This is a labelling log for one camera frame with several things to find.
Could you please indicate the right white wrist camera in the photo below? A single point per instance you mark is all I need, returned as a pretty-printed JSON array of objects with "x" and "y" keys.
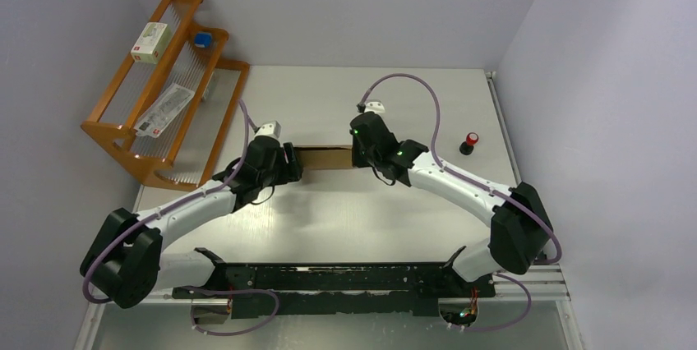
[{"x": 374, "y": 106}]

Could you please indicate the blue round object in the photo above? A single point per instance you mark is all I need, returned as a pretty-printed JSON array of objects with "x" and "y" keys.
[{"x": 203, "y": 39}]

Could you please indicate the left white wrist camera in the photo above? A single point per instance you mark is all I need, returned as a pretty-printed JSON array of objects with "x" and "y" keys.
[{"x": 269, "y": 129}]

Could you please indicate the brown cardboard box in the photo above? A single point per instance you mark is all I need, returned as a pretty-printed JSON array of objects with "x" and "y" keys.
[{"x": 325, "y": 157}]

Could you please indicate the clear plastic bag package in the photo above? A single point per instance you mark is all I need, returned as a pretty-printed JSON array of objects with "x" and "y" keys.
[{"x": 155, "y": 119}]

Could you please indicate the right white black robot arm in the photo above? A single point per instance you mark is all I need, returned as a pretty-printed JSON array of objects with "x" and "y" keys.
[{"x": 519, "y": 227}]

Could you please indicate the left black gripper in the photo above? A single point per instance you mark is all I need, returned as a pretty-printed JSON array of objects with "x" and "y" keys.
[{"x": 291, "y": 170}]

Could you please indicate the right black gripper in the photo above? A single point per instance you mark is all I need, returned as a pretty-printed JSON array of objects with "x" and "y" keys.
[{"x": 357, "y": 160}]

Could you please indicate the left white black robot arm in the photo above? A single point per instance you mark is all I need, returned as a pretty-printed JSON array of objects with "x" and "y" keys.
[{"x": 127, "y": 259}]

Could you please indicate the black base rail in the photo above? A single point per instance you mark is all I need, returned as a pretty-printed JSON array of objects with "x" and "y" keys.
[{"x": 328, "y": 289}]

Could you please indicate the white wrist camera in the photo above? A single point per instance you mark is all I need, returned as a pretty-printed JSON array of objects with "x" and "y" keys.
[
  {"x": 269, "y": 129},
  {"x": 374, "y": 106}
]

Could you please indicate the white green carton box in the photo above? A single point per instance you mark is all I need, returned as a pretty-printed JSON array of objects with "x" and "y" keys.
[{"x": 151, "y": 43}]

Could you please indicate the orange wooden rack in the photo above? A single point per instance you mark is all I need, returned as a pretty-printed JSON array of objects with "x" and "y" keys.
[{"x": 186, "y": 154}]

